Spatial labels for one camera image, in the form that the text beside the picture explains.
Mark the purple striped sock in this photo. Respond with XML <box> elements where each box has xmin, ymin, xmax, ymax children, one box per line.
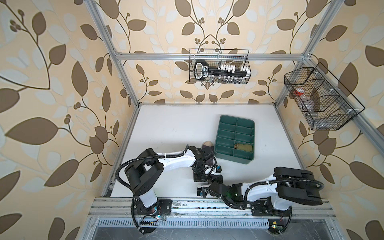
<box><xmin>202</xmin><ymin>141</ymin><xmax>214</xmax><ymax>152</ymax></box>

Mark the green plastic divided tray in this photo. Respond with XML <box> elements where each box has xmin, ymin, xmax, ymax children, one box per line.
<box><xmin>214</xmin><ymin>115</ymin><xmax>255</xmax><ymax>165</ymax></box>

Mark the green striped sock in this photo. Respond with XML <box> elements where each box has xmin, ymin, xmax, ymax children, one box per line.
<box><xmin>234</xmin><ymin>143</ymin><xmax>253</xmax><ymax>152</ymax></box>

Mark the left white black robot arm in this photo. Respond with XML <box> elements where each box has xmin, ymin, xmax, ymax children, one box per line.
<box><xmin>115</xmin><ymin>146</ymin><xmax>223</xmax><ymax>235</ymax></box>

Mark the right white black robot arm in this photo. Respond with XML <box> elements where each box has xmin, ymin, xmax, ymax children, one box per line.
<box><xmin>197</xmin><ymin>167</ymin><xmax>324</xmax><ymax>235</ymax></box>

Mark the black socket set holder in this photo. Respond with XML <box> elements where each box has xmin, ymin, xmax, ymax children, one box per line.
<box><xmin>192</xmin><ymin>60</ymin><xmax>252</xmax><ymax>80</ymax></box>

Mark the red capped clear container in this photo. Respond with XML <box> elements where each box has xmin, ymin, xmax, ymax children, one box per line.
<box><xmin>293</xmin><ymin>88</ymin><xmax>307</xmax><ymax>101</ymax></box>

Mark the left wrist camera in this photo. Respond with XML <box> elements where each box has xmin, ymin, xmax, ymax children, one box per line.
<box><xmin>214</xmin><ymin>165</ymin><xmax>222</xmax><ymax>174</ymax></box>

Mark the back black wire basket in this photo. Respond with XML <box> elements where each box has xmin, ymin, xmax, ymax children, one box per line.
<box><xmin>189</xmin><ymin>48</ymin><xmax>252</xmax><ymax>85</ymax></box>

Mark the black wire basket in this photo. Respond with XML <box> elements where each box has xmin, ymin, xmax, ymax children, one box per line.
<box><xmin>189</xmin><ymin>48</ymin><xmax>252</xmax><ymax>85</ymax></box>
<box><xmin>284</xmin><ymin>63</ymin><xmax>366</xmax><ymax>131</ymax></box>

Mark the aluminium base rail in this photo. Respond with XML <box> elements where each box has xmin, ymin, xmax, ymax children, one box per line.
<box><xmin>89</xmin><ymin>198</ymin><xmax>337</xmax><ymax>220</ymax></box>

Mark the right black wire basket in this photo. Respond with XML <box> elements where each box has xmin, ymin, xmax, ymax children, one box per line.
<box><xmin>284</xmin><ymin>63</ymin><xmax>366</xmax><ymax>131</ymax></box>

